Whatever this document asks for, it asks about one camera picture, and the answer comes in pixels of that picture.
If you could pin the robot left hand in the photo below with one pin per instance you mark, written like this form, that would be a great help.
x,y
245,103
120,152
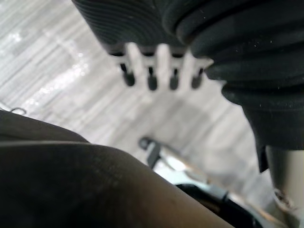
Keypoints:
x,y
213,28

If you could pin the silver robot leg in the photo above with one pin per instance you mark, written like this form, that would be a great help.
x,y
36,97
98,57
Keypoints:
x,y
187,166

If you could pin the dark robot body shell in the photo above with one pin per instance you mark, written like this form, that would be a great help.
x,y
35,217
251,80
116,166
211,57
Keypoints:
x,y
59,180

